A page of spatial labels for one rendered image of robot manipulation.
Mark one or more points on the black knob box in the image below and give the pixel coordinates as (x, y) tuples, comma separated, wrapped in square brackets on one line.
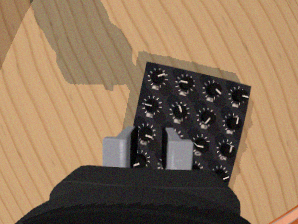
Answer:
[(210, 107)]

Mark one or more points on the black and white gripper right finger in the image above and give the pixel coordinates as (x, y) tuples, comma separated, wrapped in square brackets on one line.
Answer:
[(176, 154)]

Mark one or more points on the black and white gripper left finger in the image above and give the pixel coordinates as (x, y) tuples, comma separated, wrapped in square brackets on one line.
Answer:
[(121, 151)]

